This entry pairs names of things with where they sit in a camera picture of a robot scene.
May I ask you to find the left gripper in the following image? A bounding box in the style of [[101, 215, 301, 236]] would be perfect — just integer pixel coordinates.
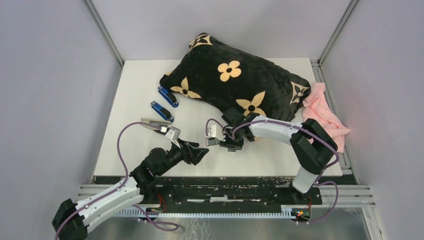
[[157, 138, 209, 176]]

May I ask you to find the grey beige stapler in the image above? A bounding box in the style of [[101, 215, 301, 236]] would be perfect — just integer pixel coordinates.
[[140, 117, 172, 135]]

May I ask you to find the blue stapler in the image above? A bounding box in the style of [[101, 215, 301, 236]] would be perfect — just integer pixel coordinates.
[[150, 101, 174, 123], [157, 85, 179, 108]]

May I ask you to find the box of staples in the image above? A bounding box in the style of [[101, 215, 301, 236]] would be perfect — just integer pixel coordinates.
[[205, 137, 221, 147]]

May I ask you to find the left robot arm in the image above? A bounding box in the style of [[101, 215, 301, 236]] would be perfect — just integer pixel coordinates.
[[52, 139, 209, 240]]

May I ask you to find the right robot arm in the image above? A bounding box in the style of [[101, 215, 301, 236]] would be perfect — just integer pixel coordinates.
[[220, 107, 338, 204]]

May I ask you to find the black pillow with beige flowers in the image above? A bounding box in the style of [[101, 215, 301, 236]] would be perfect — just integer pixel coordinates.
[[159, 32, 311, 122]]

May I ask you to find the pink cloth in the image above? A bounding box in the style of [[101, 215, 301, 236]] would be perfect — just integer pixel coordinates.
[[302, 82, 351, 153]]

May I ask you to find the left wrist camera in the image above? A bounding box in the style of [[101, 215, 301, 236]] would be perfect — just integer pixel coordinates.
[[160, 126, 181, 145]]

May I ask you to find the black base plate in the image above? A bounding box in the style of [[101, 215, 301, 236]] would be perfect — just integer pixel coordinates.
[[92, 174, 359, 215]]

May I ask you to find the white cable duct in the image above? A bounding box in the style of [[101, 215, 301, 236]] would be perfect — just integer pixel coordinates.
[[113, 206, 302, 220]]

